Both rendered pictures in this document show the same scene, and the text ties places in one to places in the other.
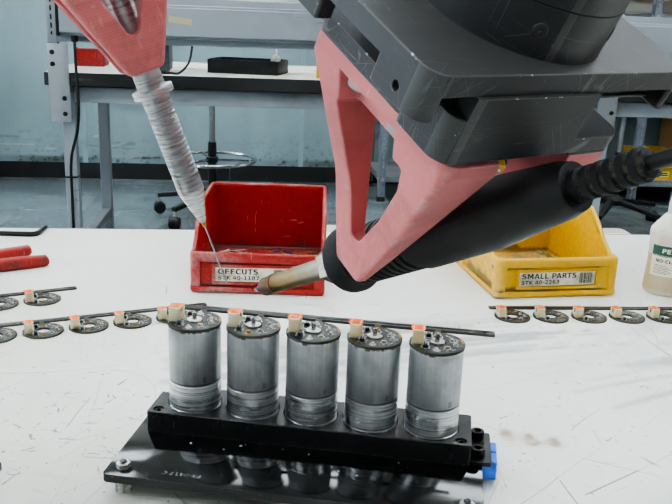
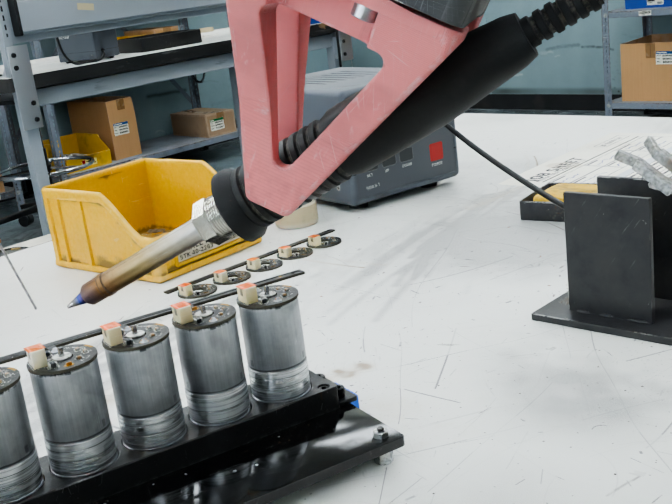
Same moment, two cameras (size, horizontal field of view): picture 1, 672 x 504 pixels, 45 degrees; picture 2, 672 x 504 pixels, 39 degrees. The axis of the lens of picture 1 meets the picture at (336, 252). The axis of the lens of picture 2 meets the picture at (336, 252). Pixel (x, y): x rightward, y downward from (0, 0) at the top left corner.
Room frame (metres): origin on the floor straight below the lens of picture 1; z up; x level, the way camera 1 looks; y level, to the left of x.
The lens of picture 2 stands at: (0.03, 0.15, 0.93)
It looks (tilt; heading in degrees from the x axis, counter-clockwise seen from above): 16 degrees down; 323
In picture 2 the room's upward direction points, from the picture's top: 7 degrees counter-clockwise
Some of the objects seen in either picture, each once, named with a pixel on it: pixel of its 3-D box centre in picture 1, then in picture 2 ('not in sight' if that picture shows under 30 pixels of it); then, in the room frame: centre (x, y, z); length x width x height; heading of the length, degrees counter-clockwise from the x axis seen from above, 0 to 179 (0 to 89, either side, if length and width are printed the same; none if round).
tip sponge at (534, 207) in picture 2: not in sight; (584, 201); (0.44, -0.38, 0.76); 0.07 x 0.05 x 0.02; 17
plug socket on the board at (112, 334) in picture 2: (297, 322); (114, 333); (0.35, 0.02, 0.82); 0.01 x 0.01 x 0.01; 82
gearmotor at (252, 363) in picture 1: (253, 374); (75, 419); (0.35, 0.04, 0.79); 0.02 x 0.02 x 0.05
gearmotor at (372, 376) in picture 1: (372, 386); (213, 372); (0.34, -0.02, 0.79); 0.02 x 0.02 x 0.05
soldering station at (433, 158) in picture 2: not in sight; (347, 134); (0.66, -0.36, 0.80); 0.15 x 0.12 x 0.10; 177
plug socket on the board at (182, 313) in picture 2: (358, 328); (184, 312); (0.34, -0.01, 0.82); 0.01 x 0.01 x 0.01; 82
